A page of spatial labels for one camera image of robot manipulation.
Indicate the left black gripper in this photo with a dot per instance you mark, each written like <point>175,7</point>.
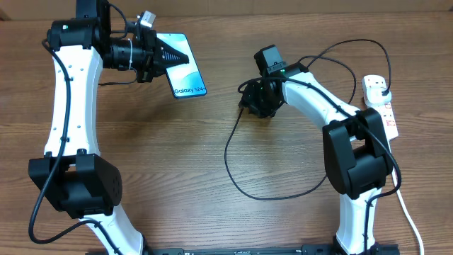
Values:
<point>155,52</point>

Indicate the white power strip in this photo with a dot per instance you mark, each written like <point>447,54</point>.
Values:
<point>386,110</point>

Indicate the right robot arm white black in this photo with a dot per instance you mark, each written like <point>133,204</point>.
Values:
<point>356,152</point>

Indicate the blue Samsung Galaxy smartphone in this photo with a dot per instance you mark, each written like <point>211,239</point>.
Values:
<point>185,79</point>

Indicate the white charger plug adapter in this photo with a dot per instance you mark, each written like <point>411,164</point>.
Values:
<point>376,96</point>

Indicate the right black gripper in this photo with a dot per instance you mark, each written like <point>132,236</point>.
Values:
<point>249,100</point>

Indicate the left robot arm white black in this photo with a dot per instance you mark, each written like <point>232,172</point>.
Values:
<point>72,175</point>

